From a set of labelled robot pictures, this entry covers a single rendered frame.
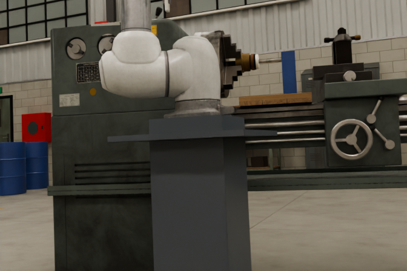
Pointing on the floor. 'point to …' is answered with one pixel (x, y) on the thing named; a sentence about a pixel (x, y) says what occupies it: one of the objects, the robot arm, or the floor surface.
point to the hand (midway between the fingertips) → (167, 3)
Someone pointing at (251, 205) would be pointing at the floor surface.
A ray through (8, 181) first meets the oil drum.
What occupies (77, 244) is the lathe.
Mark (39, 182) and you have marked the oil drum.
